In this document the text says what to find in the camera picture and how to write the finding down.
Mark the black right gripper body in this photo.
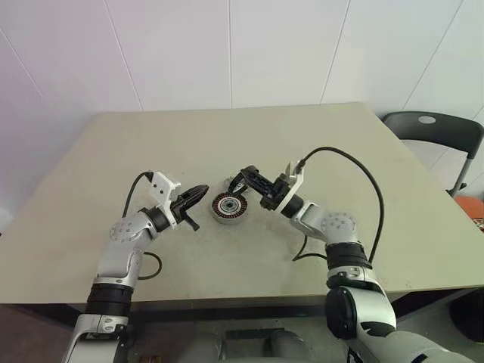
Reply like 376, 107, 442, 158
259, 177, 294, 213

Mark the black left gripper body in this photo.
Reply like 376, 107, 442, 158
169, 194, 200, 232

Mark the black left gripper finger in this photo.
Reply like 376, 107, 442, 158
180, 184, 210, 202
182, 188, 210, 209

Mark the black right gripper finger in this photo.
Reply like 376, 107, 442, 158
231, 166, 262, 189
237, 174, 275, 196

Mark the round grey motor housing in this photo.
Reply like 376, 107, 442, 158
209, 191, 250, 226

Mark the black folding chair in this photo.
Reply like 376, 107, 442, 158
381, 110, 484, 197

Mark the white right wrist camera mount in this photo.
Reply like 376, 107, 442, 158
278, 160, 306, 216

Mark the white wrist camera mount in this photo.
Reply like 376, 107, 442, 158
278, 160, 306, 216
145, 171, 182, 230

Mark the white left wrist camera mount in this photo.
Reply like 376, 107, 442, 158
145, 171, 182, 230

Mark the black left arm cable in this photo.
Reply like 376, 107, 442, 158
123, 172, 163, 281

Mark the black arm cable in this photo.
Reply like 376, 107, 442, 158
292, 146, 386, 264
123, 172, 163, 281

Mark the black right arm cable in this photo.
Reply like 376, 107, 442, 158
292, 146, 386, 264

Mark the black table frame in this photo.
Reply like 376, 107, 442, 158
0, 289, 484, 322

